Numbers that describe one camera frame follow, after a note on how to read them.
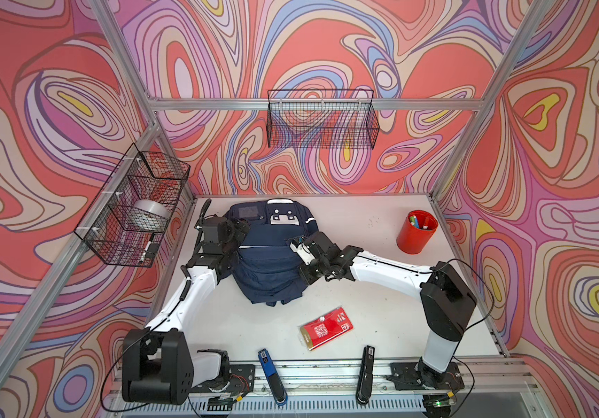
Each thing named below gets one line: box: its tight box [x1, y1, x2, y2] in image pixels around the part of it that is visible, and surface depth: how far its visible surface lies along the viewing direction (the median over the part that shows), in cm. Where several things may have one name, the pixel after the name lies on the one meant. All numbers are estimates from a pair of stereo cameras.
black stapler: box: [356, 344, 376, 405], surface depth 74 cm
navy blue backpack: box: [223, 198, 319, 307], surface depth 86 cm
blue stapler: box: [257, 348, 289, 407], surface depth 74 cm
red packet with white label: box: [297, 306, 355, 351], surface depth 84 cm
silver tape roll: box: [131, 199, 172, 232], surface depth 73 cm
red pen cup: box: [396, 209, 439, 256], surface depth 98 cm
